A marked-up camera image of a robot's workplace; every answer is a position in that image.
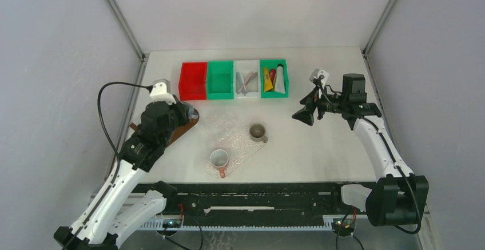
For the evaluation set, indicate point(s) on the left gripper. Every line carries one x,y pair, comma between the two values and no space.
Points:
182,110

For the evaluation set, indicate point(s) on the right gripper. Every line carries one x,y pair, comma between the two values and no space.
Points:
305,115

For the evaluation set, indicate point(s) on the clear acrylic holder box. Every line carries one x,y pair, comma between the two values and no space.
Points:
222,124

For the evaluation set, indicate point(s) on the grey ceramic mug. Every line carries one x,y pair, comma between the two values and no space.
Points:
258,133

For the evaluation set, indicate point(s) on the white blue mug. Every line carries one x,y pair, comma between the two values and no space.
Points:
192,113

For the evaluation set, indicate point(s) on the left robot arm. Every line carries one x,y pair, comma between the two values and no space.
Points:
103,225

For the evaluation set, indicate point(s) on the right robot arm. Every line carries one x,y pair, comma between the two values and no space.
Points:
399,196

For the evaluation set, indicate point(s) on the brown wooden oval tray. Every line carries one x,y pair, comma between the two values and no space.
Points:
180,131

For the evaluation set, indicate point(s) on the white toothpaste tube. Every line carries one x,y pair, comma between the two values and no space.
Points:
279,79

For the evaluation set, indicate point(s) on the yellow toothpaste tube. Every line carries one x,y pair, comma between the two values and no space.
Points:
267,85

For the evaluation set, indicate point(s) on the green bin with toothpaste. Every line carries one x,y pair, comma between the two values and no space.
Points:
272,64

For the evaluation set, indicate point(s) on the red toothpaste tube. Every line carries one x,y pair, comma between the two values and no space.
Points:
272,76

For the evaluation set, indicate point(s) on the pink toothbrush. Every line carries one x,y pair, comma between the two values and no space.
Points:
244,83

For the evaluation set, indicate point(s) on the clear textured oval tray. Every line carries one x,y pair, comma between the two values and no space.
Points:
240,148

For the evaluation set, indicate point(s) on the red plastic bin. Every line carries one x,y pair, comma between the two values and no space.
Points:
192,81

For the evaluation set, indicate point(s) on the green bin with cups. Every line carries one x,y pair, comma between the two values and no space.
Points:
219,80

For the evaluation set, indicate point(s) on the white translucent bin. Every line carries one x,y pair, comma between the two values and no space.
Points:
245,67

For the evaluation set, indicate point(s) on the left circuit board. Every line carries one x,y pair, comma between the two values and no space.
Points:
171,224

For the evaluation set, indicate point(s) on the circuit board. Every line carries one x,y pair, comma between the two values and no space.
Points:
171,224
343,228

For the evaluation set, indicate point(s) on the right circuit board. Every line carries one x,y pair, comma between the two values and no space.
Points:
343,228

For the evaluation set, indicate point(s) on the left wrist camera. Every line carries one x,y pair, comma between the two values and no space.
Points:
161,92

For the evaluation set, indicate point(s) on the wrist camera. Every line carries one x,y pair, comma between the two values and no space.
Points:
319,77
161,92

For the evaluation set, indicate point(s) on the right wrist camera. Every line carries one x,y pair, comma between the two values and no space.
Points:
319,77

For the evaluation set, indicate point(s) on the black front rail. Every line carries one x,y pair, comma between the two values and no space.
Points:
279,205

